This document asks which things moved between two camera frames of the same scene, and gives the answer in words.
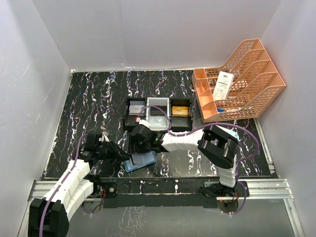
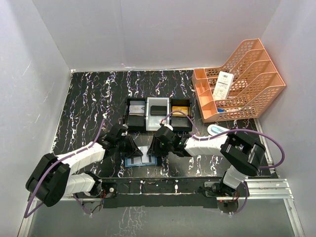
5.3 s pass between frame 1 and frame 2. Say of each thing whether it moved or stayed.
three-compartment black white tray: stayed
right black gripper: moved
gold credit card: stayed
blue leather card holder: moved
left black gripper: moved
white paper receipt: stayed
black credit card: stayed
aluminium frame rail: stayed
